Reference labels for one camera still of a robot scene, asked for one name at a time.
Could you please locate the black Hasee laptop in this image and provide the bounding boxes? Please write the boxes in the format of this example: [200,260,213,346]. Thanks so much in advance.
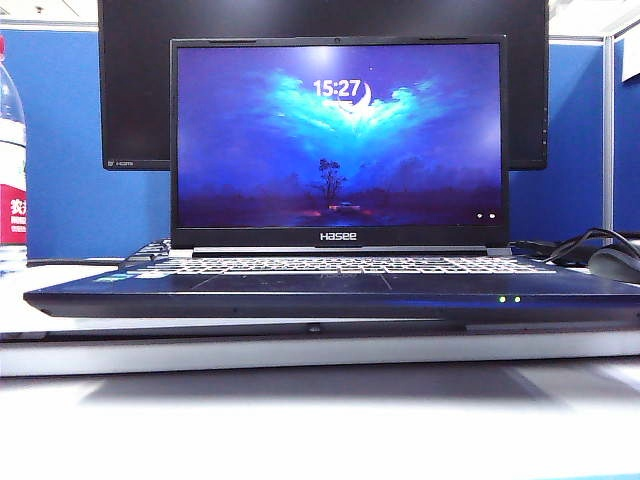
[22,33,640,325]

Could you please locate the wide blue partition panel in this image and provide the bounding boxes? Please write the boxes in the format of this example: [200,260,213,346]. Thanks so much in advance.
[0,28,607,261]

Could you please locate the silver partition post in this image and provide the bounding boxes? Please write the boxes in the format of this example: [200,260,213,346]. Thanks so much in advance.
[600,33,618,246]

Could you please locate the dark thin flat pad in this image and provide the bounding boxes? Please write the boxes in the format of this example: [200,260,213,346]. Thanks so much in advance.
[0,318,640,345]

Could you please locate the black keyboard white letters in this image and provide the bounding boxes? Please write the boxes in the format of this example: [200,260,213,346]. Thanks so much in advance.
[118,238,174,270]

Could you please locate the white printed chart poster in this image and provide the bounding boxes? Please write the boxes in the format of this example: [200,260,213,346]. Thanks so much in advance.
[621,35,640,84]

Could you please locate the black ASUS monitor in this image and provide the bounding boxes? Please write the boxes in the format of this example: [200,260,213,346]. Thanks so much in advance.
[97,0,551,173]

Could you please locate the water bottle red label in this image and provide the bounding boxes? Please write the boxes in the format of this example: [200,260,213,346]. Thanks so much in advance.
[0,33,29,277]

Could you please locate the black computer mouse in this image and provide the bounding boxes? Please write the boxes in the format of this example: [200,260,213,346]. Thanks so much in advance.
[586,246,640,285]

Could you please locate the black cable bundle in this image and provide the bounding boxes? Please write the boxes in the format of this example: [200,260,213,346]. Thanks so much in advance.
[509,227,640,267]

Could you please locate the white flat board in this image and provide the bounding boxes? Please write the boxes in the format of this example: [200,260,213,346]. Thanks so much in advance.
[0,327,640,377]

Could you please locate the blue partition panel with poster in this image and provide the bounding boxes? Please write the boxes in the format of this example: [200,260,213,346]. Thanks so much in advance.
[614,37,640,234]

